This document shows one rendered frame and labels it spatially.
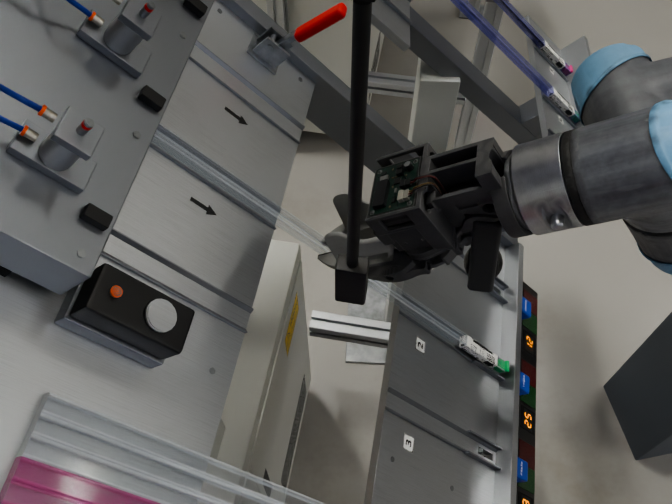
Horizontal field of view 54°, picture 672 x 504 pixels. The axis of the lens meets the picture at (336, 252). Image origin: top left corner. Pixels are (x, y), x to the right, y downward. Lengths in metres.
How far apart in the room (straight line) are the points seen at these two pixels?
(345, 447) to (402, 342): 0.86
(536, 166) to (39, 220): 0.35
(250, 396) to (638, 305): 1.19
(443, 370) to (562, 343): 0.99
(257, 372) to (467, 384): 0.31
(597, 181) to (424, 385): 0.33
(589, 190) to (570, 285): 1.33
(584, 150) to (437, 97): 0.54
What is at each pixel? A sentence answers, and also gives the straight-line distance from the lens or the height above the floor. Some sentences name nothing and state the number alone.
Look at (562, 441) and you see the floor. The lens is 1.64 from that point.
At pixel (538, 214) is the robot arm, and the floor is 1.09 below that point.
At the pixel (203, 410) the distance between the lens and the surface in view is 0.54.
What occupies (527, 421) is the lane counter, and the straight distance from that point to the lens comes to 0.91.
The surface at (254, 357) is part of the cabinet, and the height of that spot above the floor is 0.62.
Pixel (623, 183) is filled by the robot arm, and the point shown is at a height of 1.13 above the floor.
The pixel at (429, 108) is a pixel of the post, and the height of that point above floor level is 0.76.
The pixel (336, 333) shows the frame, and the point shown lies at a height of 0.31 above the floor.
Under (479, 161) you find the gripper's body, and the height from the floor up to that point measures 1.10.
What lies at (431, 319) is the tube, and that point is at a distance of 0.74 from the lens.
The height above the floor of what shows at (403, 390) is 0.84.
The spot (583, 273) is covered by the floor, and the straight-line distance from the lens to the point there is 1.86.
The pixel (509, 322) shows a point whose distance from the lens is 0.88.
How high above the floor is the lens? 1.49
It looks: 57 degrees down
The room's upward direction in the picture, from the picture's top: straight up
